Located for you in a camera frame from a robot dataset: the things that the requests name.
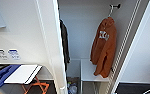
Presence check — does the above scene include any dark grey hanging garment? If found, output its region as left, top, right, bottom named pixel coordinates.
left=59, top=18, right=72, bottom=65

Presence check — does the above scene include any white wardrobe carcass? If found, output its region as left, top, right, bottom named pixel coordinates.
left=35, top=0, right=150, bottom=94

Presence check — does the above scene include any orange hooded sweatshirt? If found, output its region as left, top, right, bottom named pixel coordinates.
left=89, top=16, right=118, bottom=79

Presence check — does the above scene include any dark storage bin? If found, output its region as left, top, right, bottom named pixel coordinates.
left=66, top=76, right=81, bottom=94

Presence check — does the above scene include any pale plastic bottle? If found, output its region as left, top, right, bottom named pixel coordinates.
left=68, top=85, right=78, bottom=94

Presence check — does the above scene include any orange folding stand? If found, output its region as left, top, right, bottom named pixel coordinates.
left=21, top=77, right=51, bottom=94

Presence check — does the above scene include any white flat board dark edge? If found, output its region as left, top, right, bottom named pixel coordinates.
left=3, top=64, right=44, bottom=85

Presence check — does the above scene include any black hanger rail bracket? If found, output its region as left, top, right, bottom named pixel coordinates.
left=110, top=3, right=123, bottom=9

